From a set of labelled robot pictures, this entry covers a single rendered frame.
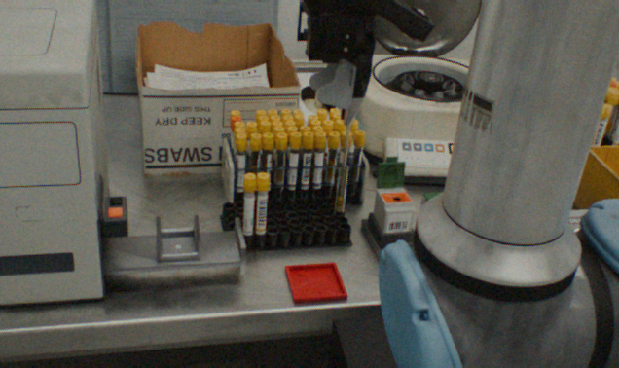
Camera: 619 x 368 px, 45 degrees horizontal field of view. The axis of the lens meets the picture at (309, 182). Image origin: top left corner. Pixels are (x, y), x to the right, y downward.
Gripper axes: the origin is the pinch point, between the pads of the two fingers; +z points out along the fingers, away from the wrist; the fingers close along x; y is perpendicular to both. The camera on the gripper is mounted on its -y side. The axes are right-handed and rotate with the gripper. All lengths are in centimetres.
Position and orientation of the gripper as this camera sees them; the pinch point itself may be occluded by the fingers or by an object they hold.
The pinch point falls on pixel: (350, 112)
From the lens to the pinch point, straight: 97.7
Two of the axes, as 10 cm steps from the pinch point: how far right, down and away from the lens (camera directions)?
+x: 2.2, 5.1, -8.3
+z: -0.8, 8.6, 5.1
